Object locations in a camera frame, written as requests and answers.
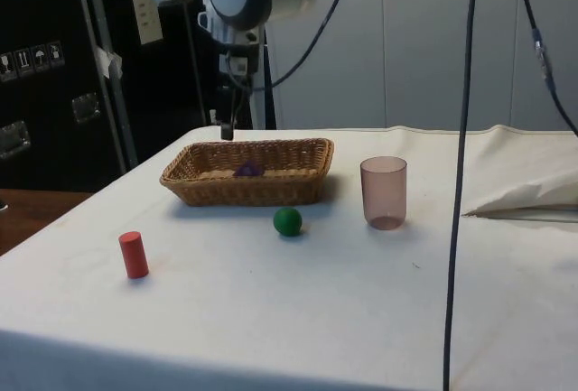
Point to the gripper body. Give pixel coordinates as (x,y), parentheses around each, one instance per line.
(239,66)

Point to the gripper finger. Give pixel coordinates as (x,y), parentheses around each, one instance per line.
(227,132)

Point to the purple triangular block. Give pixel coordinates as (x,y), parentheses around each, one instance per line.
(248,170)

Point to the wicker basket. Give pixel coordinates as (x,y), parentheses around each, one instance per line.
(253,188)

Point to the red cylinder block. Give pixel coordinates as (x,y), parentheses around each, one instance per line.
(134,255)

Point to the green ball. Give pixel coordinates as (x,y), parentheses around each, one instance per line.
(287,222)

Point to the see-through pink cup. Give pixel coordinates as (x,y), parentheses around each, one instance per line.
(384,197)

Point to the black cabinet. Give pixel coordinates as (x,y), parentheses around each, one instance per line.
(45,106)

